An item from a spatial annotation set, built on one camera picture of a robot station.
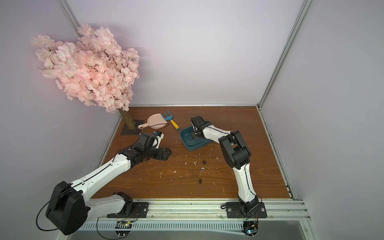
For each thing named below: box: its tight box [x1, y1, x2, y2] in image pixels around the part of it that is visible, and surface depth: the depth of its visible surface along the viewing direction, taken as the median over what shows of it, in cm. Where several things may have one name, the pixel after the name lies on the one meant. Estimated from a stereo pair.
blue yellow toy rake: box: [160, 110, 181, 131], surface depth 116 cm
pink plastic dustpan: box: [137, 113, 168, 130], surface depth 114 cm
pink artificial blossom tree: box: [32, 24, 140, 113], surface depth 67 cm
